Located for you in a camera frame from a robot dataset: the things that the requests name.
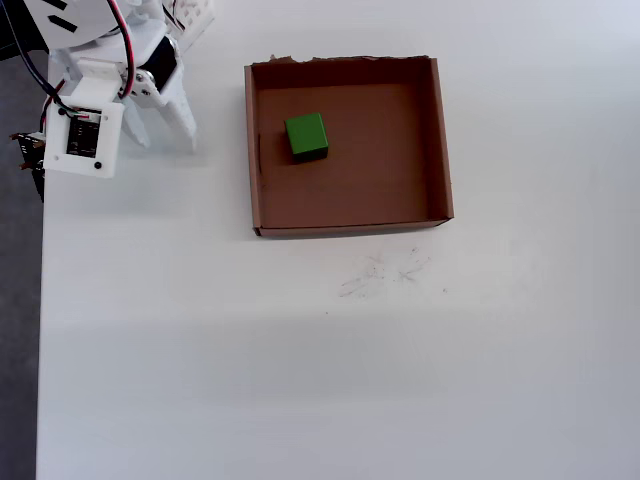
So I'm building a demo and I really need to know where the small motor controller board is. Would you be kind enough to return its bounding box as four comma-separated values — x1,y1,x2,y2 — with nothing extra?
8,130,47,174

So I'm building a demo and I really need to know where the black camera cable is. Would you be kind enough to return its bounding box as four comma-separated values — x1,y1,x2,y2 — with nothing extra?
0,0,76,119

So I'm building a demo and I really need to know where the brown cardboard box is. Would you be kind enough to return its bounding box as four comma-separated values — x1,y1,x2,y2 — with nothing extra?
243,53,456,239

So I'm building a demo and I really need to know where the red black servo wire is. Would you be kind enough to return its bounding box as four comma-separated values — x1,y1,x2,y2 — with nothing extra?
104,0,139,99

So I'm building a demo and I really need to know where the black cylindrical knob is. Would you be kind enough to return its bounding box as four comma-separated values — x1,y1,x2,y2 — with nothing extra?
0,0,51,64

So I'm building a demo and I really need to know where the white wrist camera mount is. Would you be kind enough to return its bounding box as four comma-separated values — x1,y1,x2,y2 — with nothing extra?
42,57,126,180

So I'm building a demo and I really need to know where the green cube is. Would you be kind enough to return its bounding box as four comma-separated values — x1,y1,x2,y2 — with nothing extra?
283,112,331,165

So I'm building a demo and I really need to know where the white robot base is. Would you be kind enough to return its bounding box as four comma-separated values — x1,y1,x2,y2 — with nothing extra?
162,0,216,51

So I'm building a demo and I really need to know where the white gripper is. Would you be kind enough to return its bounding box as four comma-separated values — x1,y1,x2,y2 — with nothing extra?
49,22,198,154

